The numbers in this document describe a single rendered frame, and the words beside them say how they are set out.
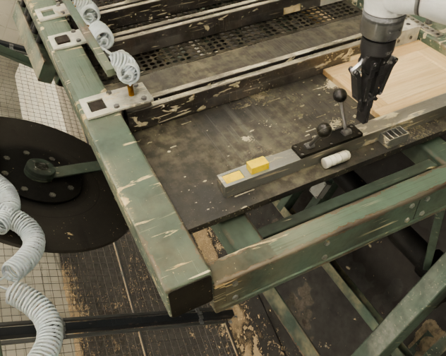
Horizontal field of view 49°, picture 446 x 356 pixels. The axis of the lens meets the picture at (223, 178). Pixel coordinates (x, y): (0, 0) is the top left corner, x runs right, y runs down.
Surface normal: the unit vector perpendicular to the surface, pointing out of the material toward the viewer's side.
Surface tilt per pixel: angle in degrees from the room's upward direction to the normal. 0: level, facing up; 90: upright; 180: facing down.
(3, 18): 90
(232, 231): 58
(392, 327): 0
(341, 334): 0
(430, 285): 0
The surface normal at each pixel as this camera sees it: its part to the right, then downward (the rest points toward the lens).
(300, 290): -0.77, -0.11
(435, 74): -0.03, -0.72
